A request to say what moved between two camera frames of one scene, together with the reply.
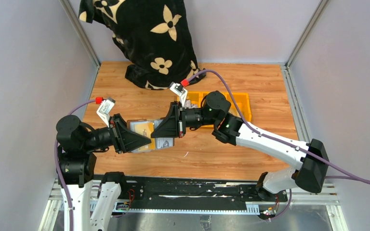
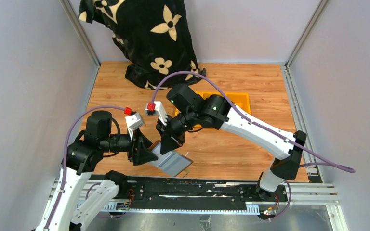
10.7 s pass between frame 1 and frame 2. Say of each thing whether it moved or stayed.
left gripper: moved
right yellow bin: stayed
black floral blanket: stayed
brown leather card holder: moved
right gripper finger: moved
